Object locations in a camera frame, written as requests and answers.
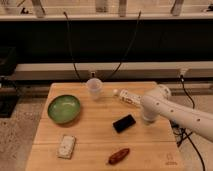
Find black eraser block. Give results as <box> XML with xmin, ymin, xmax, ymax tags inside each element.
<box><xmin>113</xmin><ymin>115</ymin><xmax>136</xmax><ymax>133</ymax></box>

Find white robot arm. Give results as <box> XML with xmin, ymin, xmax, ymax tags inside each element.
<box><xmin>141</xmin><ymin>84</ymin><xmax>213</xmax><ymax>142</ymax></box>

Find clear plastic cup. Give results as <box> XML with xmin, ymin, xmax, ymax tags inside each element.
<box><xmin>86</xmin><ymin>78</ymin><xmax>102</xmax><ymax>100</ymax></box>

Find clear plastic bottle white label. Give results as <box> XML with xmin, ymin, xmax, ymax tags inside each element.
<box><xmin>113</xmin><ymin>89</ymin><xmax>141</xmax><ymax>107</ymax></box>

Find green ceramic bowl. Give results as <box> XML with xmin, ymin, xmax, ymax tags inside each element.
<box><xmin>47</xmin><ymin>95</ymin><xmax>81</xmax><ymax>124</ymax></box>

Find brown oblong toy sausage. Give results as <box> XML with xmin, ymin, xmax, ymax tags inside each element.
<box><xmin>108</xmin><ymin>148</ymin><xmax>130</xmax><ymax>165</ymax></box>

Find white rectangular sponge block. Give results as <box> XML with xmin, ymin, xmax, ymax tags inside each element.
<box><xmin>57</xmin><ymin>135</ymin><xmax>76</xmax><ymax>159</ymax></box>

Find black cable left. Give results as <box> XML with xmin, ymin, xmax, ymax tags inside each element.
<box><xmin>62</xmin><ymin>11</ymin><xmax>82</xmax><ymax>82</ymax></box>

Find black cable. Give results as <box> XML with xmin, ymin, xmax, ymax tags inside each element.
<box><xmin>62</xmin><ymin>11</ymin><xmax>82</xmax><ymax>82</ymax></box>
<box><xmin>105</xmin><ymin>10</ymin><xmax>142</xmax><ymax>81</ymax></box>

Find black cable right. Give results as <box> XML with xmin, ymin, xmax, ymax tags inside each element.
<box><xmin>105</xmin><ymin>10</ymin><xmax>142</xmax><ymax>81</ymax></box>

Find black robot power cables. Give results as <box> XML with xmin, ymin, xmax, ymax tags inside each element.
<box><xmin>170</xmin><ymin>74</ymin><xmax>207</xmax><ymax>171</ymax></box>

